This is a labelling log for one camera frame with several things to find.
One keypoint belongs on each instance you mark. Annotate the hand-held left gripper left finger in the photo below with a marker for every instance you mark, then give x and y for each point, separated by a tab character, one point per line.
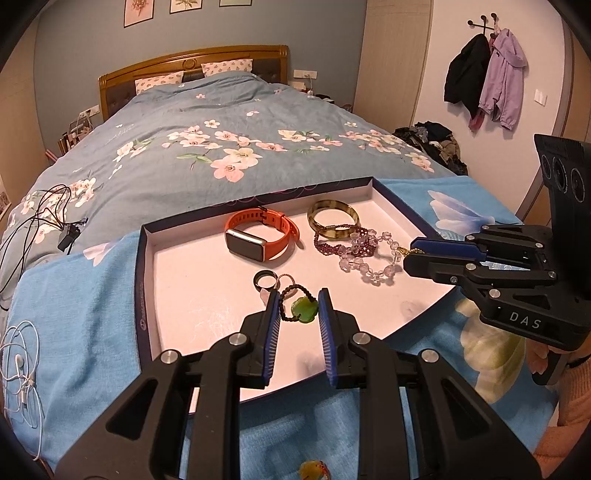
274	332

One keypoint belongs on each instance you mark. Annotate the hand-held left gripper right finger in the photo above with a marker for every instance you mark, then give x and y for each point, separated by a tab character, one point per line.
325	332

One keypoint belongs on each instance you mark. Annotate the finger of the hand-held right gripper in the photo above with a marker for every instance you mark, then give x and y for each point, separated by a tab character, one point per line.
443	248
429	266

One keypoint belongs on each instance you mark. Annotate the dark blue shallow tray box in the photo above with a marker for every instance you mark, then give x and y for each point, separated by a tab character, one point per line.
207	286

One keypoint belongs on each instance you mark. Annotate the person's right forearm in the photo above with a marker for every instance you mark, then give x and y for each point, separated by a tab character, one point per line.
572	415

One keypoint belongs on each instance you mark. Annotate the person's right hand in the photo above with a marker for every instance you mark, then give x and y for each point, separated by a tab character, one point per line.
538	360

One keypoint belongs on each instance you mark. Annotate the orange smartwatch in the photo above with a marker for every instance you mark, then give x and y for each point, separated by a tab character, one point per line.
279	244

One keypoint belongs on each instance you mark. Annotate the pile of dark clothes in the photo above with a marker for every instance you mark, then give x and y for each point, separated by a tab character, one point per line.
434	138

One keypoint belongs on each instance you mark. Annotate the tortoiseshell bangle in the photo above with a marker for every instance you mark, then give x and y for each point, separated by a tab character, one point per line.
334	204

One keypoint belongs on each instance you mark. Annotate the small yellow green ornament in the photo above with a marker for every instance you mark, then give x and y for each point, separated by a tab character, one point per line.
314	470

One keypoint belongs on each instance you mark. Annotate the lilac jacket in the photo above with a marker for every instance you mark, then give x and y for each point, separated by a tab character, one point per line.
505	78

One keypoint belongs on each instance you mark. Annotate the black jacket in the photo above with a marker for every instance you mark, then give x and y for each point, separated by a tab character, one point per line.
466	74

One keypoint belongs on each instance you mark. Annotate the blue flower print fleece blanket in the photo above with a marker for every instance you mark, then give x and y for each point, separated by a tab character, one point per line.
83	332

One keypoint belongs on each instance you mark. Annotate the grey-blue floral duvet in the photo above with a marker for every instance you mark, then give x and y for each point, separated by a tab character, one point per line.
184	115

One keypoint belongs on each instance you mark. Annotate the white earphones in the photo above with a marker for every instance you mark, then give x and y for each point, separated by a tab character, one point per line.
19	362

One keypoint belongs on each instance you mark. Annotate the white patterned pillow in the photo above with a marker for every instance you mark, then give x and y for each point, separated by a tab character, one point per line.
159	83
226	68

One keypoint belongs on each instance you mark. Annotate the cluttered bedside table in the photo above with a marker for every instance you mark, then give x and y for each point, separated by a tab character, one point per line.
74	136

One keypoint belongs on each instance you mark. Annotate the wooden bed headboard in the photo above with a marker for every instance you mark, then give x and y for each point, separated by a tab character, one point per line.
184	60

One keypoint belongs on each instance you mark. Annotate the white wall switch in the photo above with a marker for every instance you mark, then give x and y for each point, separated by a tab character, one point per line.
541	97

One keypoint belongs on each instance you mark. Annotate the white wall socket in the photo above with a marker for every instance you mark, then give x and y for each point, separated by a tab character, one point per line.
305	74
89	110

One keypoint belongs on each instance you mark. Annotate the black wall coat hooks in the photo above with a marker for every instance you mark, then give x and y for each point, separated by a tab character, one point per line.
484	23

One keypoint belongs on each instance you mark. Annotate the framed flower wall picture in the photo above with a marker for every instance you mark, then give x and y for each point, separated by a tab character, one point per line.
235	2
185	4
138	11

